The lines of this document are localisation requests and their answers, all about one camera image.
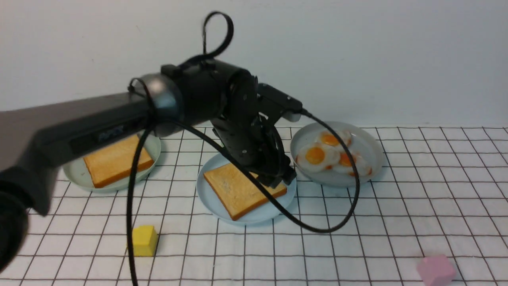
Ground yellow cube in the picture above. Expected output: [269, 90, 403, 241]
[132, 225, 158, 257]

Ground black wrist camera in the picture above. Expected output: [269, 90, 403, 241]
[257, 83, 303, 125]

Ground grey plate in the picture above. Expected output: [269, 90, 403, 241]
[291, 122, 385, 187]

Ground light blue plate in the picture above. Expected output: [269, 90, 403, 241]
[196, 154, 281, 226]

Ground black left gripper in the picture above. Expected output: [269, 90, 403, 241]
[211, 114, 297, 187]

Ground checkered white tablecloth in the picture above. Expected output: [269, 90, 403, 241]
[1, 127, 508, 286]

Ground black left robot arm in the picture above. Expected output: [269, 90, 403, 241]
[0, 60, 302, 269]

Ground fried egg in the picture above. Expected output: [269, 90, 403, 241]
[316, 130, 352, 148]
[332, 152, 372, 177]
[296, 143, 341, 173]

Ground pink cube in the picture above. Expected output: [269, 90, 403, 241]
[417, 255, 457, 286]

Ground toast slice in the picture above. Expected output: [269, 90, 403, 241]
[204, 163, 269, 221]
[83, 135, 139, 188]

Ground pale green plate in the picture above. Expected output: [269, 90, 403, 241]
[62, 132, 162, 193]

